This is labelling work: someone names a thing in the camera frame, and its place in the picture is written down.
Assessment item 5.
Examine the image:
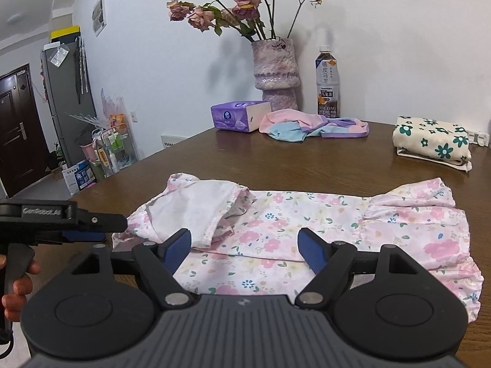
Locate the pink floral garment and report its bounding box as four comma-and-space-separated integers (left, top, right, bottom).
111, 172, 485, 323

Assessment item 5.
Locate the left hand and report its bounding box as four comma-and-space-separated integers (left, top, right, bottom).
1, 260, 41, 322

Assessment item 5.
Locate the dark brown door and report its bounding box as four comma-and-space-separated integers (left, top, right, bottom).
0, 64, 49, 197

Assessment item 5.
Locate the blue white cardboard box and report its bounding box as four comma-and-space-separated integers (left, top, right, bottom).
62, 159, 96, 196

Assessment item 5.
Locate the clear storage rack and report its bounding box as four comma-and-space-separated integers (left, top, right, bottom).
69, 89, 139, 181

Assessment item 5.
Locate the pink blue purple garment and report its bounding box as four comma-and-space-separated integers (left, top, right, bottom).
259, 109, 369, 143

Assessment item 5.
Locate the grey refrigerator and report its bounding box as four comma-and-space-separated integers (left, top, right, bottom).
40, 32, 96, 166

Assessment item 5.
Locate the cream green floral folded cloth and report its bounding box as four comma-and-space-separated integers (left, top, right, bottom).
392, 116, 472, 172

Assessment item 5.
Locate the purple tissue box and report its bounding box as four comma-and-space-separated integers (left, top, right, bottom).
211, 101, 271, 133

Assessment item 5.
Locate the purple knitted vase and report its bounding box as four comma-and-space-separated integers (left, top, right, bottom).
251, 37, 300, 111

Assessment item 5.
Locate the dried rose bouquet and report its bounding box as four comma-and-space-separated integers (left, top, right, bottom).
165, 0, 326, 44

